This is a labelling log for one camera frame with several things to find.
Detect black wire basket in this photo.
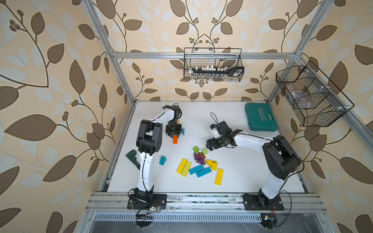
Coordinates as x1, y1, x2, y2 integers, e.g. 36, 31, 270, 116
276, 61, 355, 127
183, 47, 244, 83

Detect green plastic tool case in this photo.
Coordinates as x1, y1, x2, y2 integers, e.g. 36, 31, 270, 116
245, 103, 279, 132

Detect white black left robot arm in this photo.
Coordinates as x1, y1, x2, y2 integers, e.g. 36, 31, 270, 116
127, 103, 182, 210

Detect black wire basket right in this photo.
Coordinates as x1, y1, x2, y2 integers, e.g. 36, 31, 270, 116
276, 61, 355, 127

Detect yellow rectangular block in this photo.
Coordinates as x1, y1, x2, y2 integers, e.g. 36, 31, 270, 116
215, 169, 224, 185
177, 158, 188, 174

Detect plastic bag in basket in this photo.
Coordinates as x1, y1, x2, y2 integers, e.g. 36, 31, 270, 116
285, 85, 315, 109

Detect aluminium frame post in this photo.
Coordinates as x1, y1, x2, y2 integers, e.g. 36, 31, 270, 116
266, 0, 336, 104

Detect teal rectangular block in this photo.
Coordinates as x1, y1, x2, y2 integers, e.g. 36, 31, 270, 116
189, 165, 205, 175
196, 167, 212, 178

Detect aluminium front rail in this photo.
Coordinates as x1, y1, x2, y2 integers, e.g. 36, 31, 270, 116
85, 192, 327, 214

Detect yellow-green rectangular block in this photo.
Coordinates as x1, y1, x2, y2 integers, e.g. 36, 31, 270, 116
181, 161, 192, 177

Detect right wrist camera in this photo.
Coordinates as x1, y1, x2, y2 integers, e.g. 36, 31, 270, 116
210, 124, 221, 139

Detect socket set rail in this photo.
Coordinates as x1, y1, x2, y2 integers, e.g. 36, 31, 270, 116
186, 67, 245, 78

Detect black wire basket back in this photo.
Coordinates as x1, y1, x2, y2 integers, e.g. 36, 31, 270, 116
183, 47, 244, 83

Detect dark green pipe wrench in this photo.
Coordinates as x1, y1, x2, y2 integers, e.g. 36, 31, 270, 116
126, 150, 140, 170

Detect purple triangular prism block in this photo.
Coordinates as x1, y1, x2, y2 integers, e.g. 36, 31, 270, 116
194, 153, 201, 161
196, 159, 206, 165

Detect orange rectangular block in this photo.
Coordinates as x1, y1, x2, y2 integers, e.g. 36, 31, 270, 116
173, 135, 178, 145

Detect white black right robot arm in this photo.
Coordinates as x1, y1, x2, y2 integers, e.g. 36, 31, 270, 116
206, 121, 302, 209

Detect brown wooden block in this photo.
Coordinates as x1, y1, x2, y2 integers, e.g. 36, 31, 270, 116
197, 152, 206, 160

